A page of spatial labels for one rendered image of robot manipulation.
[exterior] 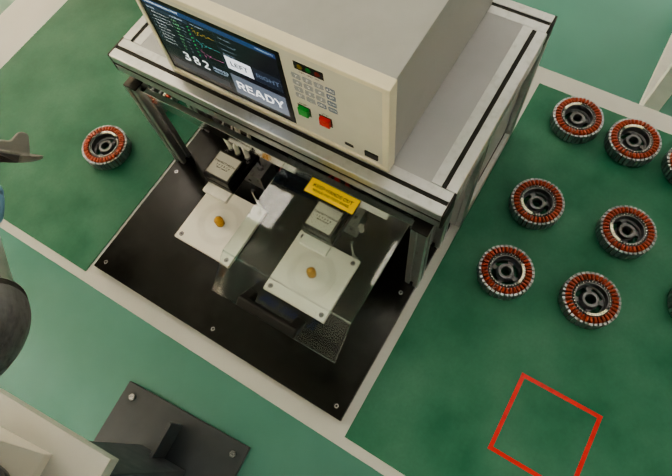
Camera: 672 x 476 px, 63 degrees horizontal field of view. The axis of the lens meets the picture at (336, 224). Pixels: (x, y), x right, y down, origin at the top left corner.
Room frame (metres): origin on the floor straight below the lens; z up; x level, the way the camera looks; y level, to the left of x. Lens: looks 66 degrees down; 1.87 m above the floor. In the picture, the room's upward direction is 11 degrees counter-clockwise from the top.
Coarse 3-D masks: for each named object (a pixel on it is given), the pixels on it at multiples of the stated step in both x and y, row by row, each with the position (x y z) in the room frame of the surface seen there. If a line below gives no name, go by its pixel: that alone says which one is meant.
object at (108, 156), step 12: (96, 132) 0.85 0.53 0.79; (108, 132) 0.84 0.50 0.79; (120, 132) 0.83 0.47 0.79; (84, 144) 0.82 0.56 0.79; (96, 144) 0.83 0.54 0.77; (108, 144) 0.82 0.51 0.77; (120, 144) 0.80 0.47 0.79; (84, 156) 0.79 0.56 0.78; (96, 156) 0.78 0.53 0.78; (108, 156) 0.77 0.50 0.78; (120, 156) 0.77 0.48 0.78; (96, 168) 0.77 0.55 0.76; (108, 168) 0.76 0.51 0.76
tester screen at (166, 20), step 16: (144, 0) 0.68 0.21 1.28; (160, 16) 0.67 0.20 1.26; (176, 16) 0.64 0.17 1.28; (160, 32) 0.68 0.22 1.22; (176, 32) 0.65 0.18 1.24; (192, 32) 0.63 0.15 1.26; (208, 32) 0.60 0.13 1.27; (176, 48) 0.67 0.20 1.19; (192, 48) 0.64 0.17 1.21; (208, 48) 0.61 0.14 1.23; (224, 48) 0.59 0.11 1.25; (240, 48) 0.56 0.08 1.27; (256, 48) 0.54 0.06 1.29; (176, 64) 0.68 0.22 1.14; (192, 64) 0.65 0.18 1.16; (224, 64) 0.60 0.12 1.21; (256, 64) 0.55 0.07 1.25; (272, 64) 0.53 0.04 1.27
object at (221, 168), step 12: (240, 132) 0.69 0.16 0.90; (264, 144) 0.64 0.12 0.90; (216, 156) 0.62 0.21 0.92; (228, 156) 0.62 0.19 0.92; (240, 156) 0.63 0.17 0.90; (252, 156) 0.62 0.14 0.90; (216, 168) 0.59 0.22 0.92; (228, 168) 0.59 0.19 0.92; (240, 168) 0.59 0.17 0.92; (216, 180) 0.57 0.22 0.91; (228, 180) 0.56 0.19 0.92; (240, 180) 0.57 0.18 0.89; (216, 192) 0.56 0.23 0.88; (228, 192) 0.56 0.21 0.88
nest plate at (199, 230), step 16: (208, 208) 0.58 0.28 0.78; (224, 208) 0.57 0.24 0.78; (240, 208) 0.57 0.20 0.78; (192, 224) 0.55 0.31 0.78; (208, 224) 0.54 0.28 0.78; (224, 224) 0.54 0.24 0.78; (240, 224) 0.53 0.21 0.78; (192, 240) 0.51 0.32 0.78; (208, 240) 0.50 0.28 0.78; (224, 240) 0.50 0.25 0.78
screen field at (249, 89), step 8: (240, 80) 0.58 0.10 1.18; (240, 88) 0.59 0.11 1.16; (248, 88) 0.57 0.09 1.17; (256, 88) 0.56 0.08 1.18; (264, 88) 0.55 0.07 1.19; (248, 96) 0.58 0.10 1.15; (256, 96) 0.56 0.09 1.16; (264, 96) 0.55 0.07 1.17; (272, 96) 0.54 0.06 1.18; (280, 96) 0.53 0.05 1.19; (264, 104) 0.56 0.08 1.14; (272, 104) 0.54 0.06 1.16; (280, 104) 0.53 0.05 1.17; (288, 112) 0.52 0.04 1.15
